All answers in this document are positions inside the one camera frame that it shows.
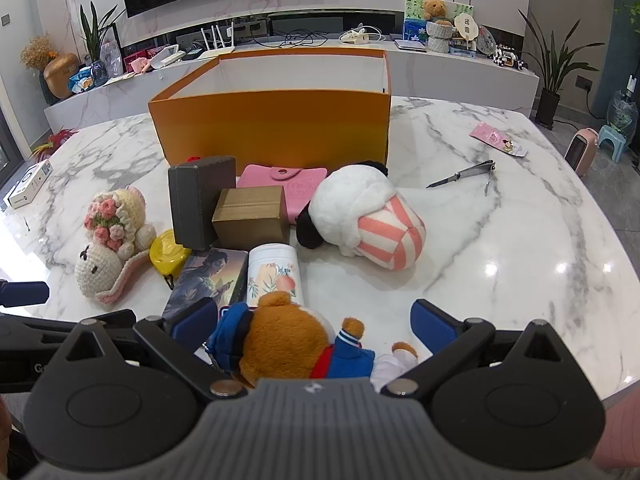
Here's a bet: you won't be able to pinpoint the white marble tv console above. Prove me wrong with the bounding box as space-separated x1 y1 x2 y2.
42 7 541 133

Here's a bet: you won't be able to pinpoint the pink snap pouch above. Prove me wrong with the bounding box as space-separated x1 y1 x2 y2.
236 164 328 223

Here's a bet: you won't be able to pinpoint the yellow plastic container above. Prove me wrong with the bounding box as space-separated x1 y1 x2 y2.
150 229 193 277

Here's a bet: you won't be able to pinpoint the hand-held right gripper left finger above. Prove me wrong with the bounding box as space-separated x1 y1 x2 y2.
64 299 249 401

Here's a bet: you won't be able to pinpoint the white canister peach print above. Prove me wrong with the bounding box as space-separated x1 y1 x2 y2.
247 243 307 308

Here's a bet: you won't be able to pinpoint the clear plastic water bottle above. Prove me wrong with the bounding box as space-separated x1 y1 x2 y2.
605 75 640 141

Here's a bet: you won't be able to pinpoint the black cables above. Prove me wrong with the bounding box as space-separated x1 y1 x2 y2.
280 30 326 48

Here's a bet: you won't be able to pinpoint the white tray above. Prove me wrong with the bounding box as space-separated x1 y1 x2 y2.
150 45 186 68

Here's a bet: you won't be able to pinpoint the pink clothing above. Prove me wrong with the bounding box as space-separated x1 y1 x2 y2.
590 400 640 467

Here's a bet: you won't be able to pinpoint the red feathery plant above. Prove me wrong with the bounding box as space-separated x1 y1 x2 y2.
30 129 78 161

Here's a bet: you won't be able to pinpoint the green leafy potted plant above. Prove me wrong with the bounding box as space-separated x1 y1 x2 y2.
77 2 126 78

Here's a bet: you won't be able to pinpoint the brown teddy bear blue clothes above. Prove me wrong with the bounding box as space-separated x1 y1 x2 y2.
207 291 421 393

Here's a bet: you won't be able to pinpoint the orange cardboard storage box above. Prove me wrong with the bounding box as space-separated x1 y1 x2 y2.
148 49 392 181

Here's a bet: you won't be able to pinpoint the metal nail clipper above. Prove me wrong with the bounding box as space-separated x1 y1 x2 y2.
426 160 497 196

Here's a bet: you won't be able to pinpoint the small brown teddy bear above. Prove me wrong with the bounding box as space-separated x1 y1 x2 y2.
424 0 448 26

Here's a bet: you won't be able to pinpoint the dark grey box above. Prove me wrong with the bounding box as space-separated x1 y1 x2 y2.
168 156 237 251

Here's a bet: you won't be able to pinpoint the white product box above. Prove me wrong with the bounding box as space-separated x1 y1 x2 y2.
2 159 53 210

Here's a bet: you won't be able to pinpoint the illustrated book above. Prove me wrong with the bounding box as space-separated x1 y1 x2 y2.
162 249 249 321

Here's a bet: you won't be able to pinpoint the pink space heater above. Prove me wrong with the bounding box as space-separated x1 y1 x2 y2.
565 129 601 177

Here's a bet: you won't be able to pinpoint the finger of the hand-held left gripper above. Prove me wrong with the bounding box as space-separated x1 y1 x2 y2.
0 309 137 343
0 281 50 307

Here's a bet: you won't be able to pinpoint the green landscape painting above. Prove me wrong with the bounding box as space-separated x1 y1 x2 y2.
404 0 473 41

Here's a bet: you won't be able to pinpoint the pink card packet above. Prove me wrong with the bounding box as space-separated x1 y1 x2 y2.
469 122 528 157

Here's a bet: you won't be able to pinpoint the decorated plate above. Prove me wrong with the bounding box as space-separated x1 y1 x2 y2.
475 25 496 56

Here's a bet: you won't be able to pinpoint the brown cardboard box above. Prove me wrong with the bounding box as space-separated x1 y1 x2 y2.
212 186 290 252

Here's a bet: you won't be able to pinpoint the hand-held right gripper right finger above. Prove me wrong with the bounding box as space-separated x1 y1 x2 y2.
380 299 576 402

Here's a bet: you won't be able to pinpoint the white router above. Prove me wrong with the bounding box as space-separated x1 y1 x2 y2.
200 22 236 59

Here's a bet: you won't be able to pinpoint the black white cow figurines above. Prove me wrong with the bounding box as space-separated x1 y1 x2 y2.
492 45 527 69

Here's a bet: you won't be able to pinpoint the golden vase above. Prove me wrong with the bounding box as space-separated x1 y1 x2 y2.
44 52 81 100

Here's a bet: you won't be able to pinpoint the crochet doll with flowers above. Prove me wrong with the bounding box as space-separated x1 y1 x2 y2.
75 186 157 307

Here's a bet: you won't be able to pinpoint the white panda plush striped pants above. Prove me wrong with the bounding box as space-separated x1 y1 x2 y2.
296 161 427 271

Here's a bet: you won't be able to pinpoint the white power strip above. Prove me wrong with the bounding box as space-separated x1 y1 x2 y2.
340 27 386 44

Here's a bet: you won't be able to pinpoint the white round fan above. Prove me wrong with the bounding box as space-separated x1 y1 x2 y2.
452 14 476 43

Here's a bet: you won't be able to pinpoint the tall plant in black pot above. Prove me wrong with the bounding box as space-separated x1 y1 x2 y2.
517 7 598 128

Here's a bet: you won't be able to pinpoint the dried flower bunch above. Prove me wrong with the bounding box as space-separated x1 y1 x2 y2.
21 35 56 68

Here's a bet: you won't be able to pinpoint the snack packets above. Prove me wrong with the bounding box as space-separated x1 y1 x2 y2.
70 67 96 93

